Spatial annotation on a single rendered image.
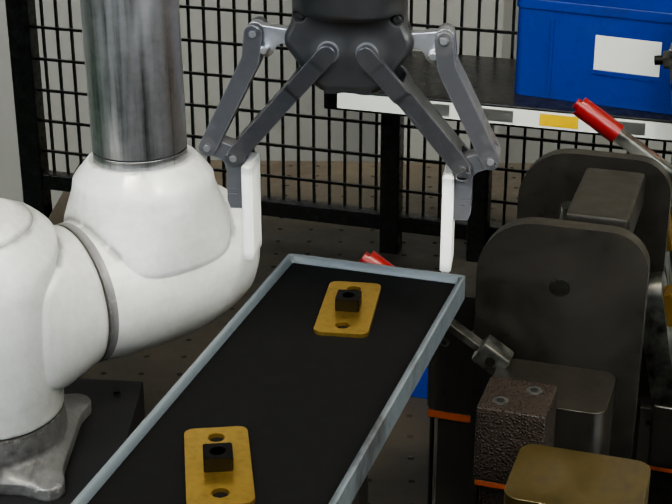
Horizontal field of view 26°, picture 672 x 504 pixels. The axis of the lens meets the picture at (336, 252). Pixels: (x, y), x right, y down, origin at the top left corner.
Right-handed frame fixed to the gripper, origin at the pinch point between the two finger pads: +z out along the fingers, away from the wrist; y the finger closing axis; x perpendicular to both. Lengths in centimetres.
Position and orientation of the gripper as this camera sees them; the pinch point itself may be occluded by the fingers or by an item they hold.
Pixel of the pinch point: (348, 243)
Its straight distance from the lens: 100.8
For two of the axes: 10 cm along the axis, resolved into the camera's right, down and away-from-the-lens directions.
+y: 9.9, 0.6, -1.3
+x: 1.4, -3.9, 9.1
